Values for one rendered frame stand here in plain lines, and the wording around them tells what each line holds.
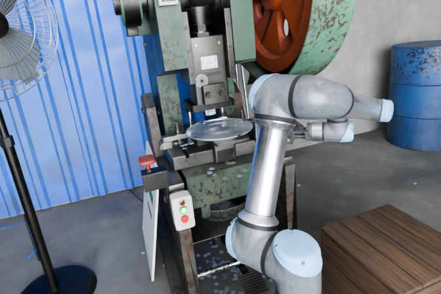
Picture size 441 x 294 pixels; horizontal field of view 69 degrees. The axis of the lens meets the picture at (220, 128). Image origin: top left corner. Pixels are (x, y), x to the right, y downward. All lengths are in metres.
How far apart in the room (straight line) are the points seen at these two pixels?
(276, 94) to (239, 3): 0.61
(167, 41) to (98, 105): 1.38
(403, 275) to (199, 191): 0.77
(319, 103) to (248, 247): 0.42
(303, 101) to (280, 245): 0.36
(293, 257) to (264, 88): 0.43
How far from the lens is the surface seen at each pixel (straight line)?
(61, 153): 2.65
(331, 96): 0.83
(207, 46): 1.37
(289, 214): 1.50
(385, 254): 1.40
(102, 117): 2.58
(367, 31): 3.45
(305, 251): 0.85
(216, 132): 1.33
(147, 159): 1.23
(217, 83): 1.38
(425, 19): 3.97
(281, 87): 0.85
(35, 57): 1.57
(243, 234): 0.91
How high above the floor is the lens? 1.21
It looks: 18 degrees down
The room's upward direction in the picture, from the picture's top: 6 degrees counter-clockwise
